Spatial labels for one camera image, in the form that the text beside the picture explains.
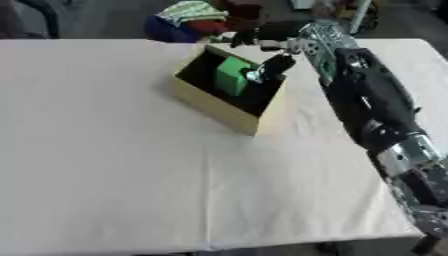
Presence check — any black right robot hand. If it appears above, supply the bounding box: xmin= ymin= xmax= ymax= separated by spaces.
xmin=229 ymin=20 xmax=312 ymax=84

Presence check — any green block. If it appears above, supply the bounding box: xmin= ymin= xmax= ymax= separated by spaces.
xmin=211 ymin=55 xmax=259 ymax=98

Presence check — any tan cardboard box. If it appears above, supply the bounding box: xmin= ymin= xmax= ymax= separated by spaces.
xmin=169 ymin=43 xmax=289 ymax=137

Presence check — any pile of colourful bags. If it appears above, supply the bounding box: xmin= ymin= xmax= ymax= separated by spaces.
xmin=143 ymin=0 xmax=268 ymax=44

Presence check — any white tripod leg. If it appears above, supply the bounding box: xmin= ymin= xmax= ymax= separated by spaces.
xmin=348 ymin=0 xmax=375 ymax=35

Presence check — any black chair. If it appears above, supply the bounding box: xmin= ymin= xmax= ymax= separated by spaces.
xmin=0 ymin=0 xmax=63 ymax=40

